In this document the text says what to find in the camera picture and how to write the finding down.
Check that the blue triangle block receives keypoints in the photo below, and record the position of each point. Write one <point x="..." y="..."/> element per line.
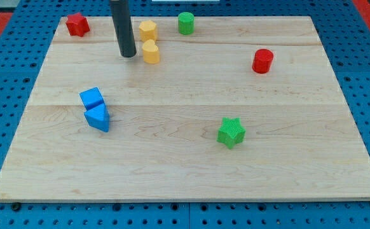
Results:
<point x="98" y="117"/>

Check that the blue cube block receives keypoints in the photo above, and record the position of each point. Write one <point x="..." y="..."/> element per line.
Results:
<point x="91" y="98"/>

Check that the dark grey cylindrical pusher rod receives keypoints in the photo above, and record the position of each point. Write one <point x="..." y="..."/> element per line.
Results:
<point x="120" y="13"/>

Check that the green cylinder block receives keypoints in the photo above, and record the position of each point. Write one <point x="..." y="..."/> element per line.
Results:
<point x="186" y="23"/>

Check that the red cylinder block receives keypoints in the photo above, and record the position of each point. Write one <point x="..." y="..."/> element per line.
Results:
<point x="262" y="61"/>

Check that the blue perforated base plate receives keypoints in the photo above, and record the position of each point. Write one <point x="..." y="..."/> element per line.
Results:
<point x="23" y="46"/>

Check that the green star block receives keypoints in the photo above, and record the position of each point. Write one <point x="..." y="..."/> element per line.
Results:
<point x="231" y="132"/>

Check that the yellow hexagon block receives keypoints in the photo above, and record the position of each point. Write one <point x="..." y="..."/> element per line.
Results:
<point x="148" y="30"/>

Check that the yellow heart block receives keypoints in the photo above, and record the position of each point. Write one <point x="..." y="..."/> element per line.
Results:
<point x="150" y="52"/>

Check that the red star block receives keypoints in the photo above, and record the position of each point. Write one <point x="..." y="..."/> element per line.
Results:
<point x="77" y="24"/>

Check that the light wooden board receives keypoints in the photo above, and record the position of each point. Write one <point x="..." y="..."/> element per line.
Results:
<point x="301" y="142"/>

